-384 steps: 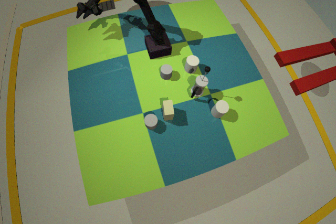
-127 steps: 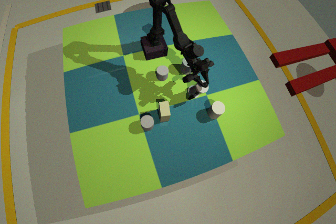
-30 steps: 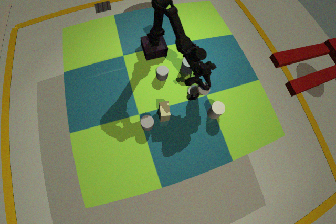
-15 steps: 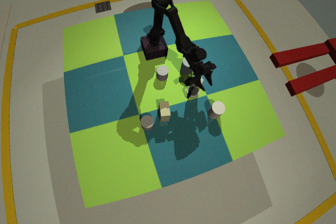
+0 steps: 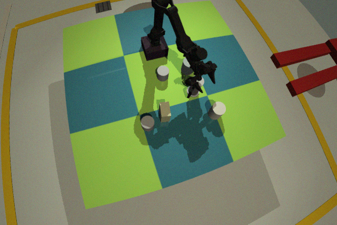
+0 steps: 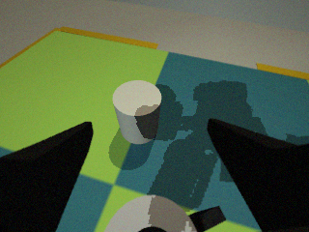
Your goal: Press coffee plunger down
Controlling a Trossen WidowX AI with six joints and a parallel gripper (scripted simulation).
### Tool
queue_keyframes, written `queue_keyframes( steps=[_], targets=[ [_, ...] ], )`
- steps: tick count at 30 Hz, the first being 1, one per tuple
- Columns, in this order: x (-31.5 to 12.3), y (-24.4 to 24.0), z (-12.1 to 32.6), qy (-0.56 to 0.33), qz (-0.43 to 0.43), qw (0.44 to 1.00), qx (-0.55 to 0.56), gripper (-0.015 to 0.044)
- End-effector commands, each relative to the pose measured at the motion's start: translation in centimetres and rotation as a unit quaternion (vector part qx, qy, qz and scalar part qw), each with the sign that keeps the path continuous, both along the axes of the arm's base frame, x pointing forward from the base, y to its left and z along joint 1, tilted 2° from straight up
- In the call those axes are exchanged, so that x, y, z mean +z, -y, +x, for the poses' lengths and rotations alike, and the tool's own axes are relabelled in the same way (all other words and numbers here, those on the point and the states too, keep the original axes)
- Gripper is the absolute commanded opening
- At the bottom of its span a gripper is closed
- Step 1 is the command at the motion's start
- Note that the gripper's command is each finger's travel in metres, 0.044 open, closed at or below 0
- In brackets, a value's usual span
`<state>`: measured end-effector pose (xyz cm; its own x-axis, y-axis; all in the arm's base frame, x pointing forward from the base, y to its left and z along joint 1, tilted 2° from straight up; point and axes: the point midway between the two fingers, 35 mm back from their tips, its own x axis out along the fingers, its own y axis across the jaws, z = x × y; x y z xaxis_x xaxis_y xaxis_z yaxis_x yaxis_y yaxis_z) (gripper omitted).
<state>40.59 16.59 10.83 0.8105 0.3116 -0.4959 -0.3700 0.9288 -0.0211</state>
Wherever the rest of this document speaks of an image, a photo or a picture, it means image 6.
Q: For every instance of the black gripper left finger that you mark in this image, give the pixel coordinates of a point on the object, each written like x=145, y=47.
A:
x=36, y=182

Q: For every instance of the french press with black knob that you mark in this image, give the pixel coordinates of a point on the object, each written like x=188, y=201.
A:
x=153, y=213

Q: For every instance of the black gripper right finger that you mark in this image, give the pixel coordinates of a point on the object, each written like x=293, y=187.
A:
x=272, y=175

